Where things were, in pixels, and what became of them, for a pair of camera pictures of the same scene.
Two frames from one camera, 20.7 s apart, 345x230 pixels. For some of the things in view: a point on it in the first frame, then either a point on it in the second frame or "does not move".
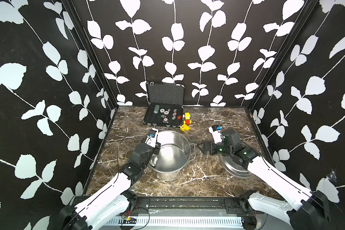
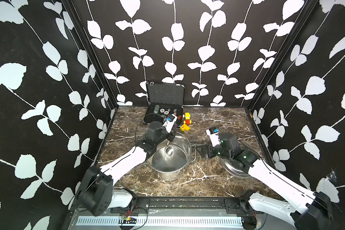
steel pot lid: [235, 168] does not move
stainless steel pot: [175, 152] does not move
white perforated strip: [175, 221] does not move
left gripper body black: [156, 149] → [169, 136]
